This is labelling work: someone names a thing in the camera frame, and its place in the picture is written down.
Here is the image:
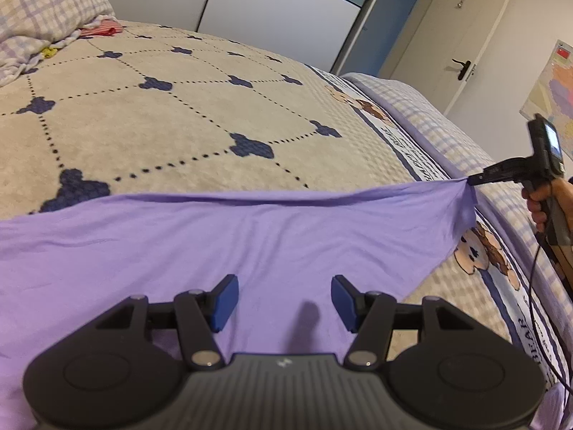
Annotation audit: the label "purple plaid quilt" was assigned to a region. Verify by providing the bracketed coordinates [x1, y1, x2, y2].
[342, 72, 573, 305]

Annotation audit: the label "wall map poster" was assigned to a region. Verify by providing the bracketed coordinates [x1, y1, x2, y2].
[519, 39, 573, 162]

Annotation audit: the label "person's right hand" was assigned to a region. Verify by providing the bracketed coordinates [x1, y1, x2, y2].
[521, 178, 573, 234]

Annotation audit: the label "purple pants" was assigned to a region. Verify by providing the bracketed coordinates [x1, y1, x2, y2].
[0, 178, 565, 430]

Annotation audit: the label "sliding door wardrobe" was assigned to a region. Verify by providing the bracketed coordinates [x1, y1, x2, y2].
[92, 0, 395, 72]

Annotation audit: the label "plaid ruffled pillow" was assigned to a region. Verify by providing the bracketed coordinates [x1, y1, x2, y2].
[0, 0, 116, 88]

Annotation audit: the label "white room door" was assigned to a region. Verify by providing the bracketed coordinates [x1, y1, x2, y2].
[380, 0, 515, 115]

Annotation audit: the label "blue door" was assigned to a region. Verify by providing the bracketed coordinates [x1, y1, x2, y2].
[331, 0, 437, 77]

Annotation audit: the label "black cable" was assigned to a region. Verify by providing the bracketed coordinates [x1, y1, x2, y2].
[526, 228, 573, 390]

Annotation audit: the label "pink cloth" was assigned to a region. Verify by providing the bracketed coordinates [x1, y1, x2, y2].
[78, 20, 124, 39]

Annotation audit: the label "black door handle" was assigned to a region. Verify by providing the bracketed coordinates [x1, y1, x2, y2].
[451, 58, 476, 82]

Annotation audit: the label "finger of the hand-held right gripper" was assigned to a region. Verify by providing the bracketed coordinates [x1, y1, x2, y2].
[468, 157, 531, 186]

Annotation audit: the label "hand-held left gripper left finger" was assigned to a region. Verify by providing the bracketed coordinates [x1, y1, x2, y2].
[96, 274, 240, 370]

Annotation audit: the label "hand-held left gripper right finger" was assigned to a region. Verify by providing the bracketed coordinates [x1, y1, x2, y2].
[330, 274, 477, 370]

